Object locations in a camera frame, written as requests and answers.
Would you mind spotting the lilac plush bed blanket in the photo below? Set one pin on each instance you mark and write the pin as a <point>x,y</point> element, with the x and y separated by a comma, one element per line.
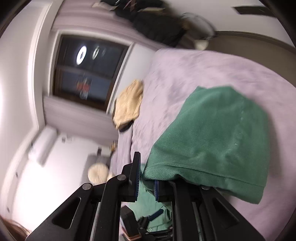
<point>175,74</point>

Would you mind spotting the dark window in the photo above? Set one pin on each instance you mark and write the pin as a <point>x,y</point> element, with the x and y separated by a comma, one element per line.
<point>86,70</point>

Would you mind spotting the tan knitted sweater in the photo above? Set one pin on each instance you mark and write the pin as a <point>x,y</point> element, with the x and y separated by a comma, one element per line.
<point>127,105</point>

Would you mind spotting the lilac curtain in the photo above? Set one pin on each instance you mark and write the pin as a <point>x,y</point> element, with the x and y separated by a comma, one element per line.
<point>84,19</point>

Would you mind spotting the white air conditioner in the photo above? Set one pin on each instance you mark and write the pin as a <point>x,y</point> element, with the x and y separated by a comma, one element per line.
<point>42,145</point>

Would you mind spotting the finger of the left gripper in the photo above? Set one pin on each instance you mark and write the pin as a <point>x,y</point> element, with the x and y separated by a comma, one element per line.
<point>155,215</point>

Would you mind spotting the green work shirt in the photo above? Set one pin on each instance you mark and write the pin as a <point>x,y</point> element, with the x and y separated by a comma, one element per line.
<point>217,137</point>

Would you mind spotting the black clothes pile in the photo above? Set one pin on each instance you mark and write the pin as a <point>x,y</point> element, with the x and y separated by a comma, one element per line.
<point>153,19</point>

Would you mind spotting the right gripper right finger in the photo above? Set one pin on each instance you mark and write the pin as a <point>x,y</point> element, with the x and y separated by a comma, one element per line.
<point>202,213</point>

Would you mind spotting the white round fan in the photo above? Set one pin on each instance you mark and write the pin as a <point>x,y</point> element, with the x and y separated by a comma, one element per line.
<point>199,32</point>

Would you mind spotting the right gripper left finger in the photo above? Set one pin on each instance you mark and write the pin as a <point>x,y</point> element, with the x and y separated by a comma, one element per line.
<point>92,212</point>

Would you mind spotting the black garment under sweater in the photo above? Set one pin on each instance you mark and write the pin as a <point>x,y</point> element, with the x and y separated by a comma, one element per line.
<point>124,127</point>

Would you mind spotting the cream fluffy cushion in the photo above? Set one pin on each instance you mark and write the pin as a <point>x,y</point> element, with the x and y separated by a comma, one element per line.
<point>99,173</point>

